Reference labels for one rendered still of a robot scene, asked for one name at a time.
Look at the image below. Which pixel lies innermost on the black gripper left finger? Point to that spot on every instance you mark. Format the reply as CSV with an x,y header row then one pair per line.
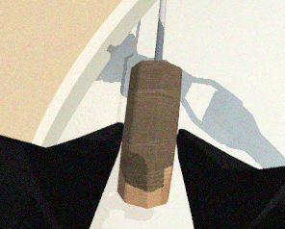
x,y
66,179

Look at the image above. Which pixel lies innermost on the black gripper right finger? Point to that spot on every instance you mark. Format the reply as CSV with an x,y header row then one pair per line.
x,y
223,192

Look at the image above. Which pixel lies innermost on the screwdriver with brown handle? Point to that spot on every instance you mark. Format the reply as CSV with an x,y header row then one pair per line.
x,y
150,128

